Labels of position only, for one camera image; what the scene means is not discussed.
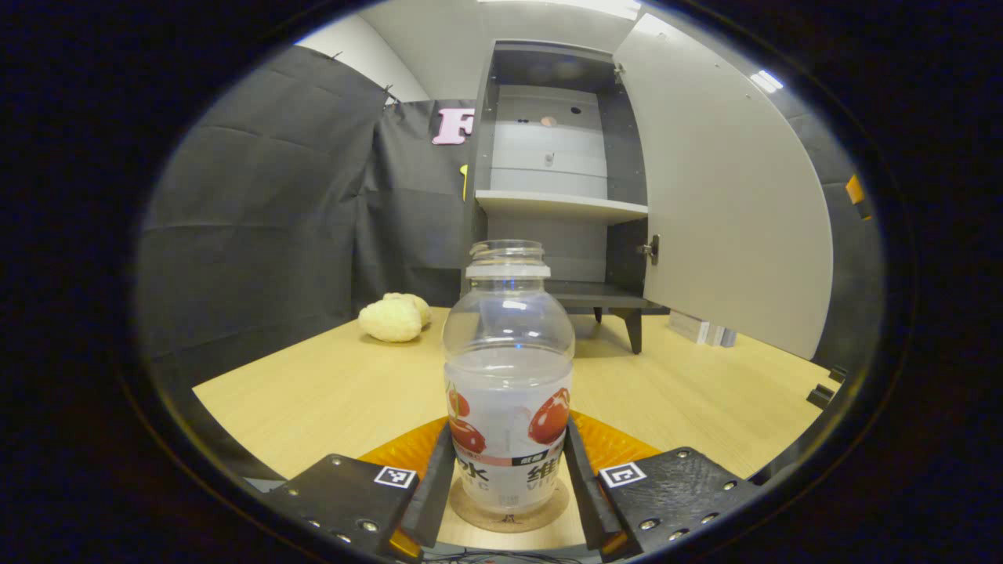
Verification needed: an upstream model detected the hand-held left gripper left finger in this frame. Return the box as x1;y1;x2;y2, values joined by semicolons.
263;419;457;561

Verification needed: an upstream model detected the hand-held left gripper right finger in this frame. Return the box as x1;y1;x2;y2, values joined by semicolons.
564;411;762;561

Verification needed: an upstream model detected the round brown coaster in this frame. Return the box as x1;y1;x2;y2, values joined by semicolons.
448;474;570;534

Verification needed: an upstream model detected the grey cabinet door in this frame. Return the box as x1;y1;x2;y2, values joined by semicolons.
611;12;834;361

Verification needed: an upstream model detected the clear plastic bottle red label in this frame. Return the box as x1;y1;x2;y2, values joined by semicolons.
441;239;577;515

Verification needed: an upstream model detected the dark grey cabinet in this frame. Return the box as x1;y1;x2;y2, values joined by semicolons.
458;39;671;355

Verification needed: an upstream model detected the white cabinet shelf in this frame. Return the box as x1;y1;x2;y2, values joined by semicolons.
475;190;650;226

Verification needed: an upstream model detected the cream lumpy plush toy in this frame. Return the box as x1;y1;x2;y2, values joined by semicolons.
358;292;433;344

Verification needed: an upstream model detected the large ceiling light panel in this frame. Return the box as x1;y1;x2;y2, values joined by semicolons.
478;0;643;20

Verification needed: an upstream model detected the black backdrop cloth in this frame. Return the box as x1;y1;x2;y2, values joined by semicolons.
137;45;882;385

